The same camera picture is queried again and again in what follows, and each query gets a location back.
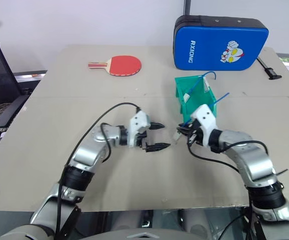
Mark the blue kick pad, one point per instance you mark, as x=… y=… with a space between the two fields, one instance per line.
x=209 y=45

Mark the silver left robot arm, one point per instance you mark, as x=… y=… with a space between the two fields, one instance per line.
x=84 y=155

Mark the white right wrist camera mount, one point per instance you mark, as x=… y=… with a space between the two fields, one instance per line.
x=207 y=117

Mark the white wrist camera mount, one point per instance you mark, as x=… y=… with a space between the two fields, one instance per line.
x=207 y=117
x=137 y=123

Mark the red table tennis paddle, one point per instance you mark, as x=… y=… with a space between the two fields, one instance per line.
x=124 y=65

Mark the white clear coupler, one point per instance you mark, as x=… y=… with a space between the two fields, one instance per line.
x=177 y=137
x=206 y=85

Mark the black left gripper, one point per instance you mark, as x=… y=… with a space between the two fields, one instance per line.
x=142 y=140

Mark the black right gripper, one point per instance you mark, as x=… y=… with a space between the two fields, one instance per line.
x=196 y=135

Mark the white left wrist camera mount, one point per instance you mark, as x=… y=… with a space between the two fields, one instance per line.
x=137 y=123

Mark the grey robot torso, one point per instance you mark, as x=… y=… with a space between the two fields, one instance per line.
x=109 y=236

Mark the grey side desk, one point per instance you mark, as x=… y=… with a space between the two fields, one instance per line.
x=29 y=76

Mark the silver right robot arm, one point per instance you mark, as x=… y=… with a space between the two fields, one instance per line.
x=257 y=160

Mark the black upright pole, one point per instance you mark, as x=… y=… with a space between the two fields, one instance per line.
x=187 y=7

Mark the green plastic bin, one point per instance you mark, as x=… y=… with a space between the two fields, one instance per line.
x=184 y=86

